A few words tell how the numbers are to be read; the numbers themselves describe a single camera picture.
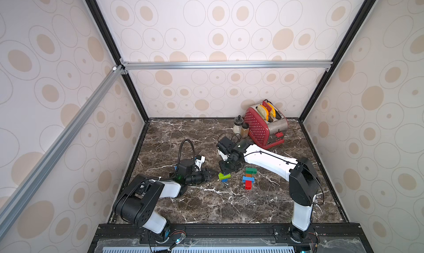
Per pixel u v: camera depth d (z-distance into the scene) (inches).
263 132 37.2
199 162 32.8
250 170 35.5
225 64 37.0
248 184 34.4
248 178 35.2
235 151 24.5
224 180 35.3
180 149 40.4
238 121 41.4
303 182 18.6
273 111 37.2
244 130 41.0
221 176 33.8
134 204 17.6
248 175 35.4
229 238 28.8
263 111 37.9
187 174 28.3
